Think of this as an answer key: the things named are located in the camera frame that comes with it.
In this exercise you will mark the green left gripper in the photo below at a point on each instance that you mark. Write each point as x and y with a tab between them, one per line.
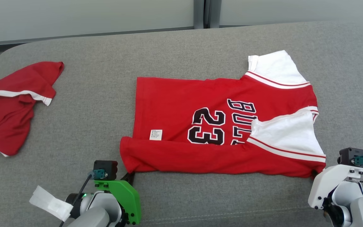
128	195

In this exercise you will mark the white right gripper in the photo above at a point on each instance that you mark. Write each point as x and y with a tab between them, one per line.
329	179

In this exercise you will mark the red number 23 jersey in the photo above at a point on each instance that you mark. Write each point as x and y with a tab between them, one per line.
175	104

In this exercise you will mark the red white-striped shorts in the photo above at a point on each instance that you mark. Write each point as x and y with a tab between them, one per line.
8	116

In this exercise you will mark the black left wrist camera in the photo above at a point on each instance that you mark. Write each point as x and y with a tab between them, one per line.
106	165

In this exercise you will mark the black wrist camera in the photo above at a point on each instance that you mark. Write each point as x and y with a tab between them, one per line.
106	165
347	156

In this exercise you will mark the teal left camera connector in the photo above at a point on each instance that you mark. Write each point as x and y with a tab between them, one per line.
99	173

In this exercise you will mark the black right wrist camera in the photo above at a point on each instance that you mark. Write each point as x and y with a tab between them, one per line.
347	156

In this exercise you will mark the straight grey partition post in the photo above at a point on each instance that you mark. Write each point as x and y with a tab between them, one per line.
206	14

